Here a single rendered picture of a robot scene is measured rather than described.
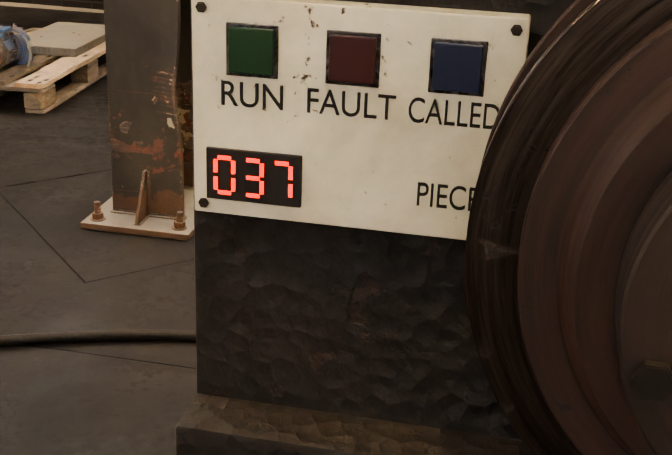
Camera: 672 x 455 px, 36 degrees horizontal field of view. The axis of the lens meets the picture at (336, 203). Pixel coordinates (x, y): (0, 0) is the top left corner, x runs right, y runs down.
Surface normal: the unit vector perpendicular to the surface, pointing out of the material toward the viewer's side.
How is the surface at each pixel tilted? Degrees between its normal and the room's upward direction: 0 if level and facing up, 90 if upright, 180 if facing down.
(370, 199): 90
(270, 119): 90
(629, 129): 61
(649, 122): 57
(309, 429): 0
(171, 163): 90
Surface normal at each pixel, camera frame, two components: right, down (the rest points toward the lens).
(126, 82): -0.22, 0.34
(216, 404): 0.04, -0.93
